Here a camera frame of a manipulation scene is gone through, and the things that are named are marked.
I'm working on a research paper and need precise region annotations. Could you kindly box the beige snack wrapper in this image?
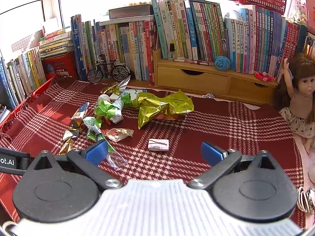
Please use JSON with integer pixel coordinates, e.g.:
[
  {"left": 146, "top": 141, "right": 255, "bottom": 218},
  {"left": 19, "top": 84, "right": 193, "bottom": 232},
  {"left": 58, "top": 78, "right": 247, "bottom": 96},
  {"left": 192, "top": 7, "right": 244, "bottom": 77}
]
[{"left": 106, "top": 128, "right": 134, "bottom": 142}]

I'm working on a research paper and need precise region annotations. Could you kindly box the colourful fruit snack packet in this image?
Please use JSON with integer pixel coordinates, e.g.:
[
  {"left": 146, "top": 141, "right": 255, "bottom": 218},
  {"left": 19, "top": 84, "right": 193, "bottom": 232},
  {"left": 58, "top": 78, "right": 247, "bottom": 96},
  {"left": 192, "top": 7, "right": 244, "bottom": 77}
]
[{"left": 70, "top": 102, "right": 90, "bottom": 128}]

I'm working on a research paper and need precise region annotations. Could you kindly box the green white wrapper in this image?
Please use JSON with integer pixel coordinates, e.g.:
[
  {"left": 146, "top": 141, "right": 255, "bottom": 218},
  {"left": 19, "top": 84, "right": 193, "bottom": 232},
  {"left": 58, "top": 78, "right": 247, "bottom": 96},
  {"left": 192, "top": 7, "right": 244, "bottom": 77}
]
[{"left": 94, "top": 93, "right": 132, "bottom": 124}]

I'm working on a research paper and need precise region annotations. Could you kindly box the small white packet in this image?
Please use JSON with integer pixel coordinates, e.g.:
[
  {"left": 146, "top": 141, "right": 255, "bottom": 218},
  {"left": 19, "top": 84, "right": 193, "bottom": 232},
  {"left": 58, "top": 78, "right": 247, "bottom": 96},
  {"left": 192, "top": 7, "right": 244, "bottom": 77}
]
[{"left": 148, "top": 138, "right": 169, "bottom": 152}]

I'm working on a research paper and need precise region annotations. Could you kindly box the gold candy wrapper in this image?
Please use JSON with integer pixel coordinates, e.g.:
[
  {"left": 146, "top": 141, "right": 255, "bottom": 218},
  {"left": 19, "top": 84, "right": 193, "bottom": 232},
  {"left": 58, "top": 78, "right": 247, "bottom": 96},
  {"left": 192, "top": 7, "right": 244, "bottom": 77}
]
[{"left": 100, "top": 76, "right": 131, "bottom": 95}]

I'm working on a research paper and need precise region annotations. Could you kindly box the large gold foil wrapper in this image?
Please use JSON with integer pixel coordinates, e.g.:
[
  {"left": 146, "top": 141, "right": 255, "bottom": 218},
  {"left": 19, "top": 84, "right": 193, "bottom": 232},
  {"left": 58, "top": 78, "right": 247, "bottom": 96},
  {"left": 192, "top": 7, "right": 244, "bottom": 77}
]
[{"left": 132, "top": 90, "right": 194, "bottom": 129}]

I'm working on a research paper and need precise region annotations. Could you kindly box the stack of flat books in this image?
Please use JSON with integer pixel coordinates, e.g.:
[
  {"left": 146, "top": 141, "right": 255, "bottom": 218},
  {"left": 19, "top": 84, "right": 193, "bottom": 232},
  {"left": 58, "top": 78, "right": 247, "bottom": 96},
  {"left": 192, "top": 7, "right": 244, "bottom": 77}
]
[{"left": 38, "top": 27, "right": 74, "bottom": 59}]

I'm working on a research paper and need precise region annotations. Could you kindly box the red white plaid blanket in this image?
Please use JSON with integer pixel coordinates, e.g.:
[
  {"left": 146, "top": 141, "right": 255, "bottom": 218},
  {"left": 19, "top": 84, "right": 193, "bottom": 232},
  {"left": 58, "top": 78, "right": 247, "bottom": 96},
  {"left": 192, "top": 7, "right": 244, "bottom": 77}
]
[{"left": 0, "top": 77, "right": 306, "bottom": 228}]

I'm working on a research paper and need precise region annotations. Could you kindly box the white blue paper bag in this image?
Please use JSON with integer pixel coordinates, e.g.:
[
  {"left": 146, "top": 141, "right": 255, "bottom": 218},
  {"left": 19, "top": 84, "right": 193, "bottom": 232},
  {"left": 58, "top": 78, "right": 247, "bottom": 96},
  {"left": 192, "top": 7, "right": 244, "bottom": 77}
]
[{"left": 109, "top": 89, "right": 147, "bottom": 101}]

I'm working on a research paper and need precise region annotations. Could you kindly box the wooden desk organizer with drawers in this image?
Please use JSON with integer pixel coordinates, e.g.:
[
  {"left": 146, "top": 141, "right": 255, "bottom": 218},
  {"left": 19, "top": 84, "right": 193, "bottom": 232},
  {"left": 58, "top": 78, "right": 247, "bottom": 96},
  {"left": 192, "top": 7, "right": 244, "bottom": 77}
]
[{"left": 153, "top": 49, "right": 277, "bottom": 105}]

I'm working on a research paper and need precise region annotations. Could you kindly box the miniature black bicycle model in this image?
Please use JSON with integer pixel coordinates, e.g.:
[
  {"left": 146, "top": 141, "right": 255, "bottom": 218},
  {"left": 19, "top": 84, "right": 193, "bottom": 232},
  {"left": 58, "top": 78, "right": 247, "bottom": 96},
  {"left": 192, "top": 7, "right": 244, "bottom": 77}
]
[{"left": 86, "top": 56, "right": 131, "bottom": 84}]

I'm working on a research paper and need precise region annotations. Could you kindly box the blue yarn ball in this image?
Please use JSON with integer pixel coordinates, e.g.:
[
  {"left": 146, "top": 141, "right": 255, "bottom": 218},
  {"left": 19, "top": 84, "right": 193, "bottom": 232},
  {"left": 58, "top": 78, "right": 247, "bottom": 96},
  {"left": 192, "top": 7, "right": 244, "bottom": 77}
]
[{"left": 214, "top": 56, "right": 231, "bottom": 71}]

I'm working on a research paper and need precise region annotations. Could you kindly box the red pen on organizer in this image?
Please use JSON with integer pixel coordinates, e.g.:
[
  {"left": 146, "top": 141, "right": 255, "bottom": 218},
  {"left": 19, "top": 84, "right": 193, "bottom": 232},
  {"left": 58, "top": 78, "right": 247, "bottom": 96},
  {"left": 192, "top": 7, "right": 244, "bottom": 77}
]
[{"left": 170, "top": 58, "right": 215, "bottom": 66}]

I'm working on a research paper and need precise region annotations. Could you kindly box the brown-haired doll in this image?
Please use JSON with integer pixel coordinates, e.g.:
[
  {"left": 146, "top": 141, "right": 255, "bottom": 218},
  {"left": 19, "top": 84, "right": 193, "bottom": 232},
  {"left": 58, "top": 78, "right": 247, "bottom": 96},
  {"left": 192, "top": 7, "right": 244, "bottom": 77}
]
[{"left": 276, "top": 53, "right": 314, "bottom": 153}]

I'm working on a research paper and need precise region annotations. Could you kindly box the large red book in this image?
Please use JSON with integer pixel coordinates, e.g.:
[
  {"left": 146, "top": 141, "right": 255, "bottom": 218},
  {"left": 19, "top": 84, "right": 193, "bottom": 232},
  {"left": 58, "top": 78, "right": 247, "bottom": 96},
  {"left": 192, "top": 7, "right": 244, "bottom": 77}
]
[{"left": 144, "top": 20, "right": 157, "bottom": 86}]

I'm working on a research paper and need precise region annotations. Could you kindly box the red hair tie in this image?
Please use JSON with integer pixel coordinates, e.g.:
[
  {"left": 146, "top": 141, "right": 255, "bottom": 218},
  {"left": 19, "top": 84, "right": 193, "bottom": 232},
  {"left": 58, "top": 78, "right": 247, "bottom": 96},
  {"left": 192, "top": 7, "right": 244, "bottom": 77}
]
[{"left": 254, "top": 71, "right": 274, "bottom": 83}]

